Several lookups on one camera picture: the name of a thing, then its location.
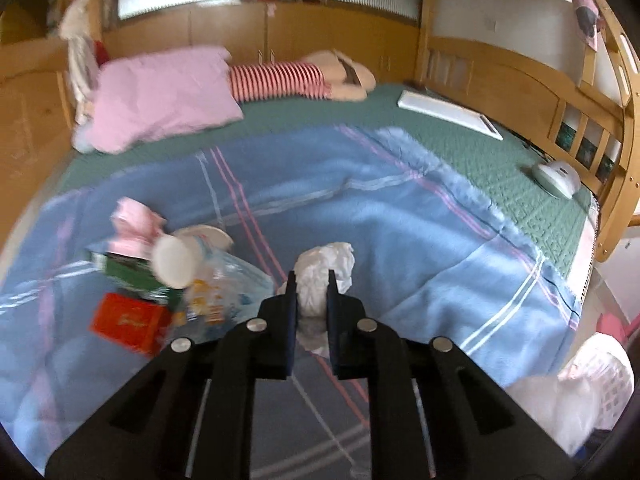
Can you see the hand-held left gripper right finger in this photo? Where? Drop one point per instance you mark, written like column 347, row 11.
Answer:
column 334, row 320

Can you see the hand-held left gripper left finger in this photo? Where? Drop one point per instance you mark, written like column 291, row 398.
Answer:
column 290, row 320

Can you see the white tissue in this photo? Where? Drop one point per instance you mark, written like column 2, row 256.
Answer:
column 320, row 270

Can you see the white plastic bin liner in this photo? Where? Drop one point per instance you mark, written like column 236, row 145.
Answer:
column 550, row 410

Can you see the white mesh waste basket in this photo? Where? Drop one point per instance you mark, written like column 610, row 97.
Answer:
column 612, row 385

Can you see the clear plastic bag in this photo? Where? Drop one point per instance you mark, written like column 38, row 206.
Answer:
column 235, row 280

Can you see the blue striped blanket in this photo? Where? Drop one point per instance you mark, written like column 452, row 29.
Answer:
column 400, row 240

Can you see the white paper cup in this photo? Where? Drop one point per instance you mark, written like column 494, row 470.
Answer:
column 172, row 260

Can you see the small red box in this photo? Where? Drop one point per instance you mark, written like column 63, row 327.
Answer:
column 127, row 320

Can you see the green carton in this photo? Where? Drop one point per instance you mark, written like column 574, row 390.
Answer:
column 125, row 272

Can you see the pink crumpled wrapper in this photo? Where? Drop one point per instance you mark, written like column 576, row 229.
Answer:
column 132, row 220

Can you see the green woven bed mat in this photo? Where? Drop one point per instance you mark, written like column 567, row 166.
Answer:
column 500, row 180

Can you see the white flat board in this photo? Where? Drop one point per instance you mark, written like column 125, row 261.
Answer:
column 440, row 107

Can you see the red striped plush doll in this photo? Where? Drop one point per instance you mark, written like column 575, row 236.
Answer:
column 275, row 80

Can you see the pink pillow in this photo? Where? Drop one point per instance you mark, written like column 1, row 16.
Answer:
column 160, row 95

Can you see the white domed device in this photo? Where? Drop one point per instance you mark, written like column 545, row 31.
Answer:
column 557, row 177

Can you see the light blue cushion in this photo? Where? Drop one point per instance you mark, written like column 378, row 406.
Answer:
column 82, row 140

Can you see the pink plastic object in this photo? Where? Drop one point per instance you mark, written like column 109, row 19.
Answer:
column 615, row 327

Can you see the white and red hanging cloth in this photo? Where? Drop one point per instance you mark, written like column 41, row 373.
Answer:
column 82, row 70

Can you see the white hanging plush toy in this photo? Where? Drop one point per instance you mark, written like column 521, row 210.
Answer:
column 75, row 17

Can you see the pink hanging cloth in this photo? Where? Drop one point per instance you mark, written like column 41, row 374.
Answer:
column 585, row 10

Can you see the wooden wall cabinet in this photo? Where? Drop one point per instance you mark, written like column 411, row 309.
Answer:
column 225, row 25

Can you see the wooden bunk bed frame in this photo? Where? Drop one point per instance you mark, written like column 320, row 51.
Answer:
column 500, row 65

